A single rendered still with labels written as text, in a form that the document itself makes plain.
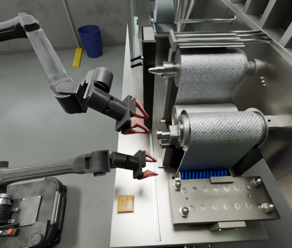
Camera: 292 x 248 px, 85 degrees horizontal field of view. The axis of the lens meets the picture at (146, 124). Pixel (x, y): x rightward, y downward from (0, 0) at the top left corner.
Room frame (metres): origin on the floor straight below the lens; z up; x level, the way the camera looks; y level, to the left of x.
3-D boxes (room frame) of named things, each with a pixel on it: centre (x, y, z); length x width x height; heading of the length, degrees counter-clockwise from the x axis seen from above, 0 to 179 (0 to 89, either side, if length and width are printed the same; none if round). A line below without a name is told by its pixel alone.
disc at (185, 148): (0.34, -0.14, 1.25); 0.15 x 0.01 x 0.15; 2
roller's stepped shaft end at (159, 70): (0.58, -0.04, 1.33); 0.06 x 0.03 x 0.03; 92
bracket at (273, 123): (0.35, -0.43, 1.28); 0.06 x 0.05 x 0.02; 92
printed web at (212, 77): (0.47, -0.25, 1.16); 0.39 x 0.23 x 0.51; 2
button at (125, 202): (0.17, 0.09, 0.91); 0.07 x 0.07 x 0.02; 2
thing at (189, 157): (0.28, -0.26, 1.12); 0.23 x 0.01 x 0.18; 92
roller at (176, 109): (0.46, -0.25, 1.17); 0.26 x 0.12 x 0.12; 92
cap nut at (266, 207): (0.13, -0.46, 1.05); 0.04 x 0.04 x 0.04
